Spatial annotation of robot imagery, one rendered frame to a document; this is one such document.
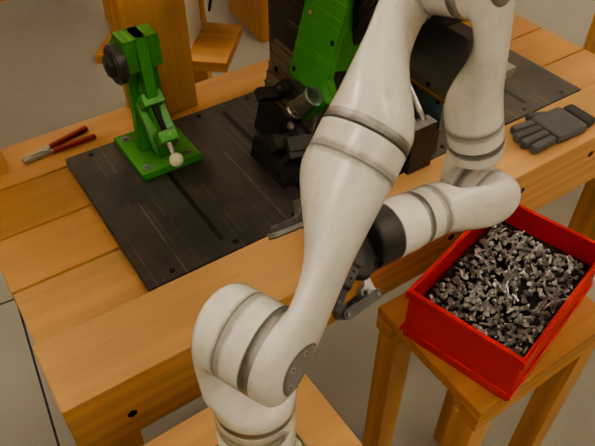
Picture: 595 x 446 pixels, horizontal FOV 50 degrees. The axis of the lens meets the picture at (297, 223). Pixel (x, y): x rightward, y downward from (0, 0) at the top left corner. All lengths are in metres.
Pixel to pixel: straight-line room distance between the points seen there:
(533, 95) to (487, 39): 0.93
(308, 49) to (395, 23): 0.56
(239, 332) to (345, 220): 0.14
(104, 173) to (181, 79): 0.29
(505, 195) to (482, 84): 0.18
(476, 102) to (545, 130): 0.72
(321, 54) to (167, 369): 0.60
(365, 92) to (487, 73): 0.17
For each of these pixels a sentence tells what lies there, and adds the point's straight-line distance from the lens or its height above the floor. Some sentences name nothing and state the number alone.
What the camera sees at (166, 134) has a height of 0.99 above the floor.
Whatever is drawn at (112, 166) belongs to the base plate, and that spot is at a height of 0.90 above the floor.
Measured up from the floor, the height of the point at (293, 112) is 1.04.
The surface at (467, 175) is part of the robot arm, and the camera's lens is 0.87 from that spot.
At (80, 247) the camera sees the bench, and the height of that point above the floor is 0.88.
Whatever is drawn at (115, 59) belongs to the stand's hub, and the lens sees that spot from 1.21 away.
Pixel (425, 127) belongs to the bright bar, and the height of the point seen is 1.01.
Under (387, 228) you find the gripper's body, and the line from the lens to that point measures 0.74.
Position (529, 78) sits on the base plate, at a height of 0.90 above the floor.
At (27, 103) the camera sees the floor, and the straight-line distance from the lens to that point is 3.36.
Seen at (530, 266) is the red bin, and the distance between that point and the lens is 1.22.
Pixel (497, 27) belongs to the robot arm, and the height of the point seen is 1.42.
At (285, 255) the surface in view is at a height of 0.90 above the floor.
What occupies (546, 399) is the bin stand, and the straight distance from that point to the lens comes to 1.47.
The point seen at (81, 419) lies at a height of 0.86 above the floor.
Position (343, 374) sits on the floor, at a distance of 2.05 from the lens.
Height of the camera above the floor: 1.73
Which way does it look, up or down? 44 degrees down
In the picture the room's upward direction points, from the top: straight up
